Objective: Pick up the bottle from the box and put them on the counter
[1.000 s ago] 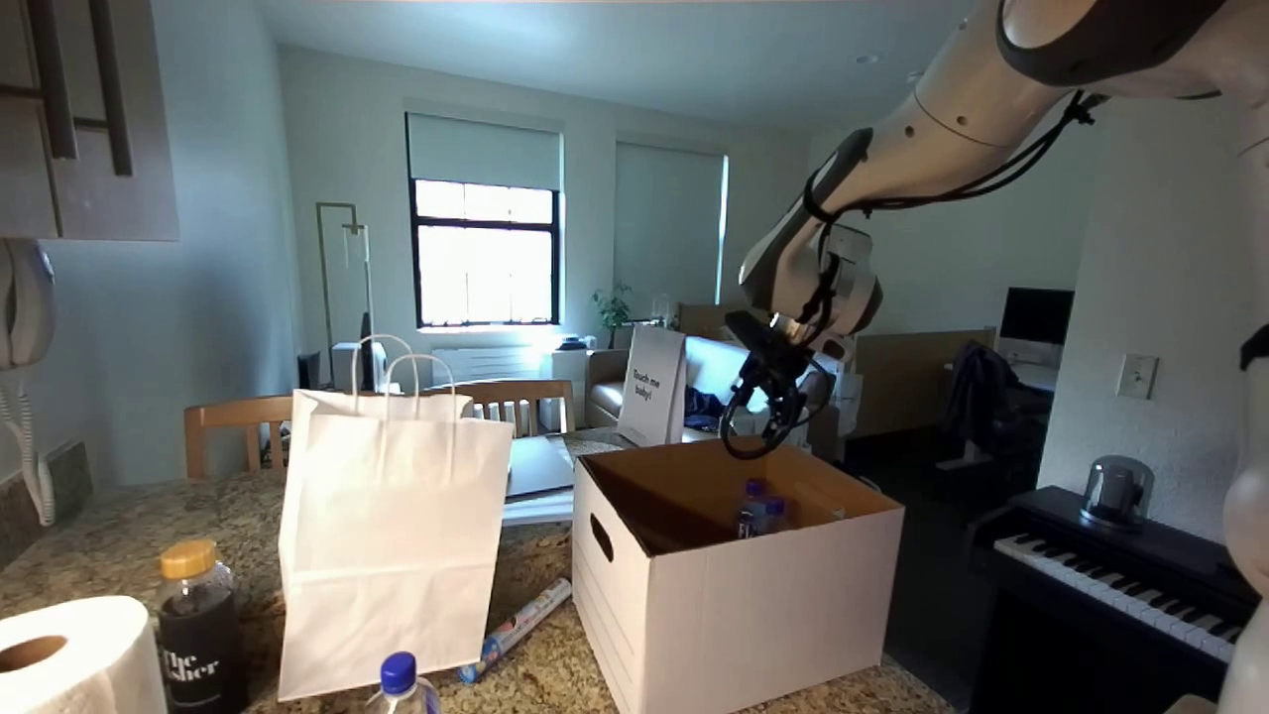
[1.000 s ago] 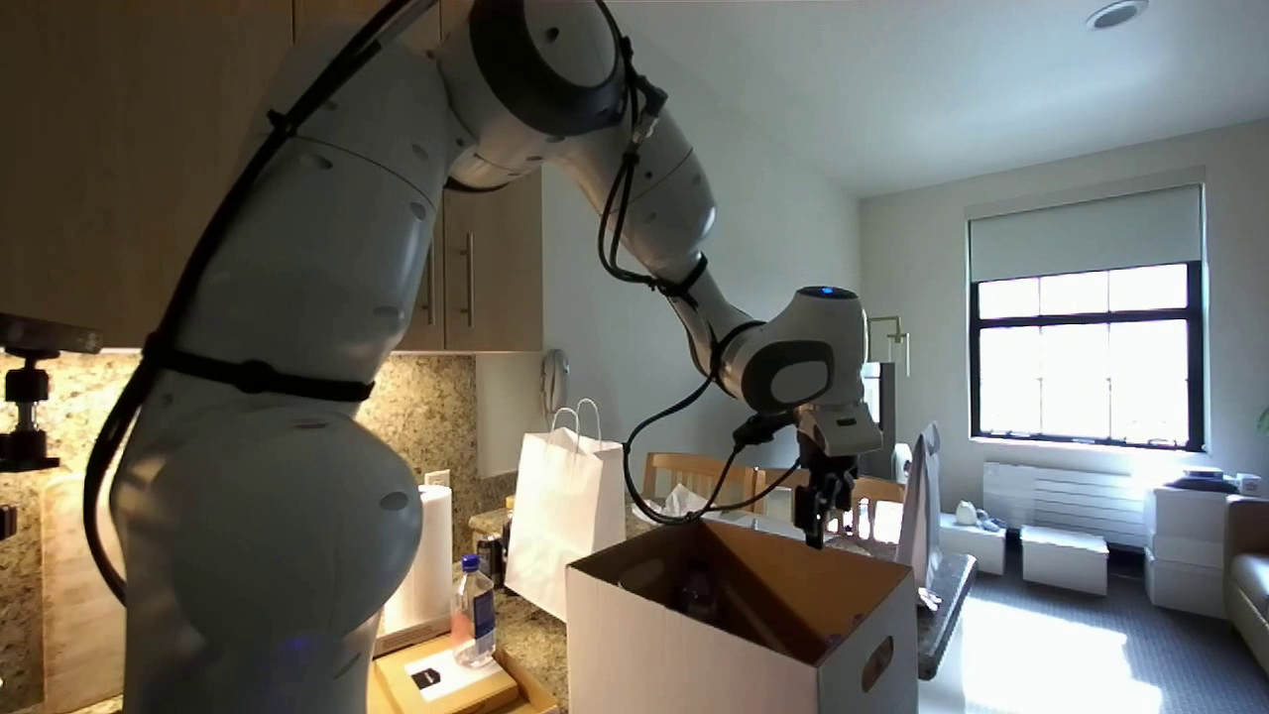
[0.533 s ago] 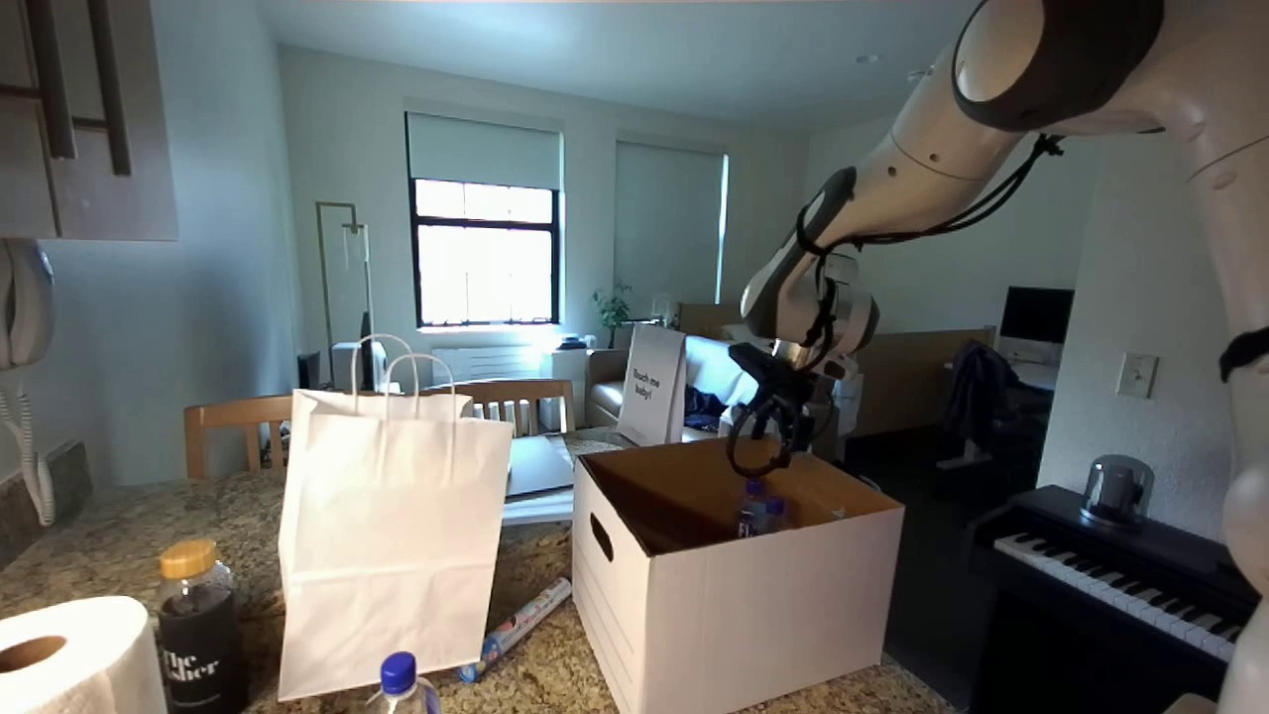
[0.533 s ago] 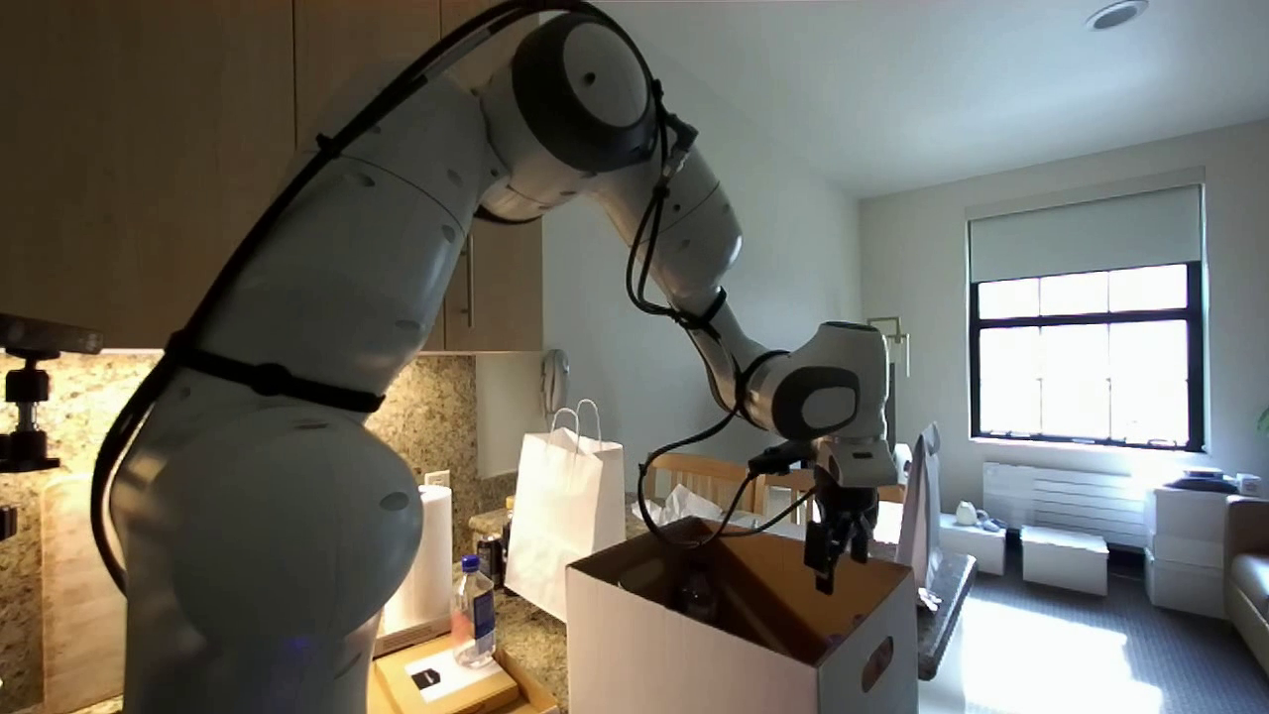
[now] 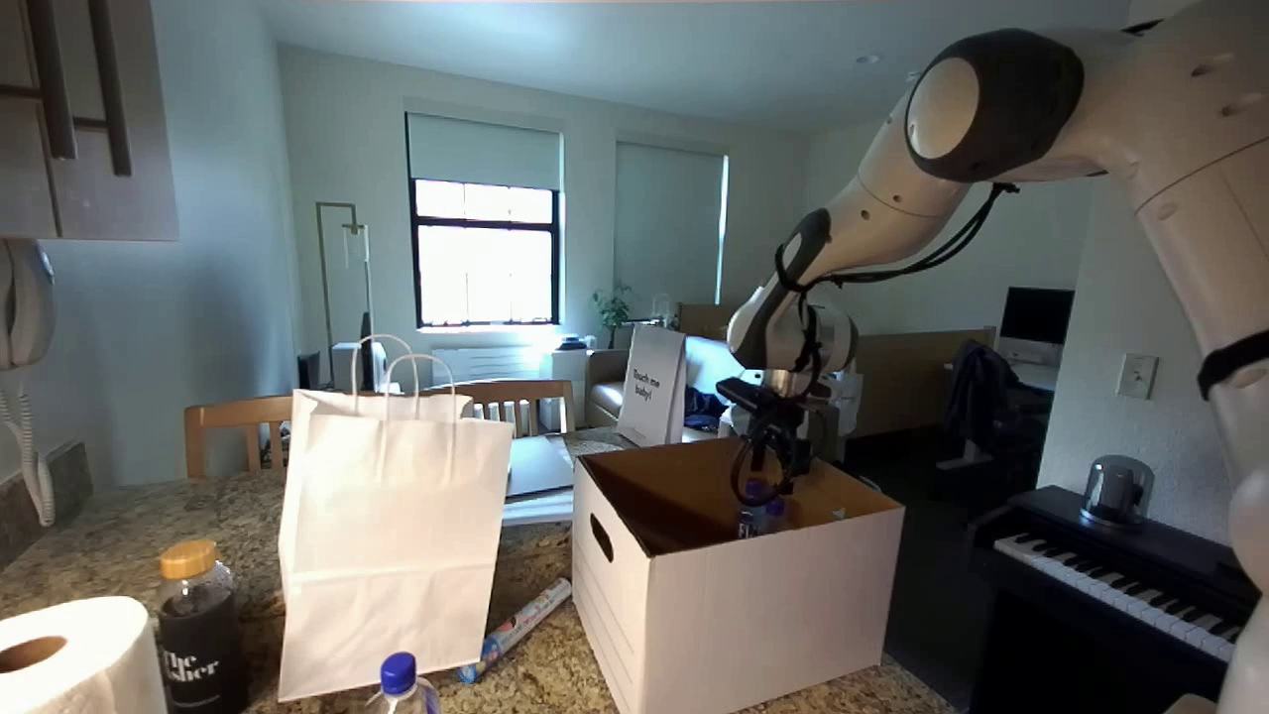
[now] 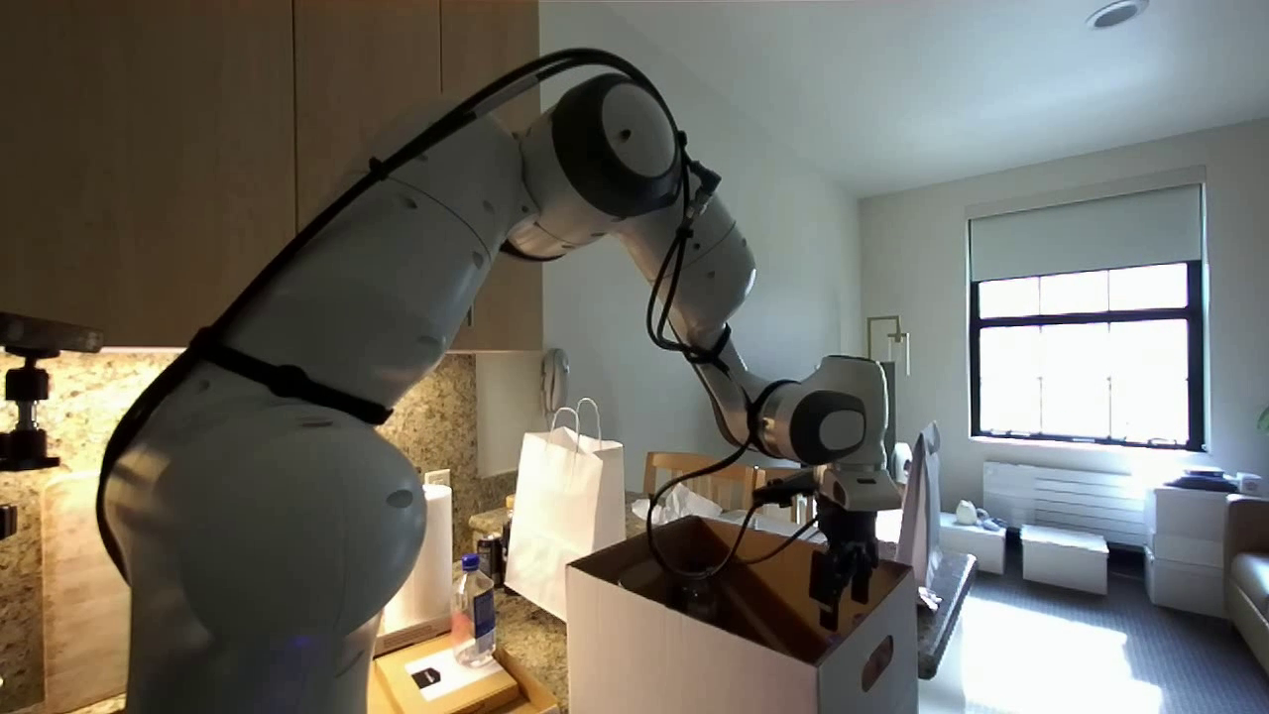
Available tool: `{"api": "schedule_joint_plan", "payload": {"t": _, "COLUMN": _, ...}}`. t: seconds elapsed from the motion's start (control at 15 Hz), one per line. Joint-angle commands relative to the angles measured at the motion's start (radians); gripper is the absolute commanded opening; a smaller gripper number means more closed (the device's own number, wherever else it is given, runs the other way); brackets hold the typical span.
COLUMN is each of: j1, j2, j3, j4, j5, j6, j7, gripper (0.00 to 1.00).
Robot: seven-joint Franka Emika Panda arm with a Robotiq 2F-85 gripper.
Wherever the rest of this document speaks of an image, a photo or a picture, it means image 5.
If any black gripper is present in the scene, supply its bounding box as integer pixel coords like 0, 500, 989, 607
742, 393, 819, 513

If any white cardboard storage box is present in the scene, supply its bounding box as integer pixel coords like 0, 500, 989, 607
567, 433, 909, 714

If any white bedding pile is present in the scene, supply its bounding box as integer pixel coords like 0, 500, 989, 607
681, 331, 749, 433

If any white printed shopping bag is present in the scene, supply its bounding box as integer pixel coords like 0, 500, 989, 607
614, 327, 690, 451

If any dark clothes pile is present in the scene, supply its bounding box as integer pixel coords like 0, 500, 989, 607
944, 338, 1046, 462

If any green potted plant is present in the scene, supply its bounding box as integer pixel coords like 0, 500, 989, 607
589, 285, 638, 348

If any grey dining table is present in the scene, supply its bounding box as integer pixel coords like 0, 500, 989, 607
505, 433, 589, 531

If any wooden dining chair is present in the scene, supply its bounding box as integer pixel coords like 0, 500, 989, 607
180, 393, 299, 484
450, 376, 579, 439

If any tall closed window shade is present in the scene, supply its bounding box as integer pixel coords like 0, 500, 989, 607
610, 139, 730, 313

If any blue printed tube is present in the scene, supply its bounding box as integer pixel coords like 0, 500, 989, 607
452, 574, 575, 688

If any white radiator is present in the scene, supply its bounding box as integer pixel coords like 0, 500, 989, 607
422, 332, 567, 388

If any dark computer monitor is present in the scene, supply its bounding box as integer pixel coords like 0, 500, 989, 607
996, 282, 1080, 352

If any black digital piano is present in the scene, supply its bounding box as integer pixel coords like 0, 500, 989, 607
969, 484, 1263, 714

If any metal kettle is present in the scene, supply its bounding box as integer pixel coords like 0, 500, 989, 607
1080, 451, 1160, 527

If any black framed window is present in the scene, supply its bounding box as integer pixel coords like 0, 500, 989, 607
410, 174, 567, 332

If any white roller blind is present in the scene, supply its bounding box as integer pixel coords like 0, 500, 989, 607
401, 110, 567, 194

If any metal floor stand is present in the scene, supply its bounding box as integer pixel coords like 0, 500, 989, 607
312, 199, 376, 393

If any dark jar cork lid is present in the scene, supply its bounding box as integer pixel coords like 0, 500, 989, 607
156, 531, 256, 714

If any white paper roll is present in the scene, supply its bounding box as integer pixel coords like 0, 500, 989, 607
0, 590, 170, 714

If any white wall switch plate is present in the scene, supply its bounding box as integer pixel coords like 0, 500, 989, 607
1115, 348, 1168, 405

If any white paper handle bag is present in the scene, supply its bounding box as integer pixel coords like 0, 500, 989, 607
273, 331, 516, 707

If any wooden wall cabinet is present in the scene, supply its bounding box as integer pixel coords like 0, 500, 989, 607
0, 0, 183, 245

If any white wall intercom phone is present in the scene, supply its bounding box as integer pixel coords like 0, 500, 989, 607
0, 234, 63, 531

